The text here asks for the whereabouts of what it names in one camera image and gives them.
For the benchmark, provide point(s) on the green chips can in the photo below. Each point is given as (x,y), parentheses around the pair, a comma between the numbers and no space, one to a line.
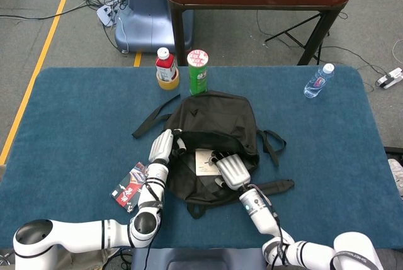
(198,78)

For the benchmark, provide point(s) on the white booklet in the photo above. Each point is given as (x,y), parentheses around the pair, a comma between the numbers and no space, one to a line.
(203,166)

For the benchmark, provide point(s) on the clear water bottle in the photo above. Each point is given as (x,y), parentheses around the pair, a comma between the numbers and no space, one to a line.
(316,82)

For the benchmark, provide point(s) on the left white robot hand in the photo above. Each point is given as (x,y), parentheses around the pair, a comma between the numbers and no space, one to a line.
(162,145)

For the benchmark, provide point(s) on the red juice bottle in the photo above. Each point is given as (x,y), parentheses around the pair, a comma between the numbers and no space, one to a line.
(165,65)

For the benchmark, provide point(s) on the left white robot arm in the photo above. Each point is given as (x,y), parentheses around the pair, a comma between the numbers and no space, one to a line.
(63,235)

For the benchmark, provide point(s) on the white shoe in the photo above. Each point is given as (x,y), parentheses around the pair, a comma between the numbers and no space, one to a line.
(396,175)

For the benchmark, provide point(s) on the black backpack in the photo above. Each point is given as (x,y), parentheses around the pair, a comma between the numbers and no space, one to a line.
(214,119)

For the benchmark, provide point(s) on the beige trousers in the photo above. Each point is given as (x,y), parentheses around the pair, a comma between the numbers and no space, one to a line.
(107,255)

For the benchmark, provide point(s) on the blue table cloth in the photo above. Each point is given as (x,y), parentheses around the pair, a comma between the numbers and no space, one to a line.
(78,109)

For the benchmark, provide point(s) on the red black patterned book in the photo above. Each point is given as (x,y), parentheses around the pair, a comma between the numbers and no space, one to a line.
(126,193)

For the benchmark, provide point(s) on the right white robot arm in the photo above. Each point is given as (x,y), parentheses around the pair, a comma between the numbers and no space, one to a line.
(261,213)

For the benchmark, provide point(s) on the yellow tape roll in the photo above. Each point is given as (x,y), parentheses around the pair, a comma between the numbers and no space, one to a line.
(168,86)

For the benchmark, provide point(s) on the white power strip black plug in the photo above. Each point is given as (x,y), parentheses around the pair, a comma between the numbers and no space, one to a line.
(392,78)

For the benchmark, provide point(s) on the white power strip with plugs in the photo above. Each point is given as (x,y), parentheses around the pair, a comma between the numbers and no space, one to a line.
(105,13)

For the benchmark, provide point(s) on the grey blue robot torso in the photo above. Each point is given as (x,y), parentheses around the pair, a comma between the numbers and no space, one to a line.
(195,259)

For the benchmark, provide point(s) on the blue machine base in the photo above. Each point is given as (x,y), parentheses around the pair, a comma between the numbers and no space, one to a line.
(148,8)

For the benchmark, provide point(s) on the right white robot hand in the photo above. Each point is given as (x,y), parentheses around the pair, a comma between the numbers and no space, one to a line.
(233,172)

